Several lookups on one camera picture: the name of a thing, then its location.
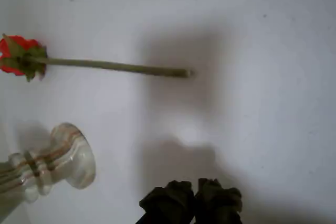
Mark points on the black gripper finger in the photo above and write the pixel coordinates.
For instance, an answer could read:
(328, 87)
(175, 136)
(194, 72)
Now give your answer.
(218, 203)
(168, 203)

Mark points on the red rose with green stem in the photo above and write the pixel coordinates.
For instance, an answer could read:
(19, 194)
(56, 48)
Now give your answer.
(118, 65)

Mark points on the cream marble onyx vase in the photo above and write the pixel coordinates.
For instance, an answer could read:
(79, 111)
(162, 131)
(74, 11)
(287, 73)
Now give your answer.
(71, 150)

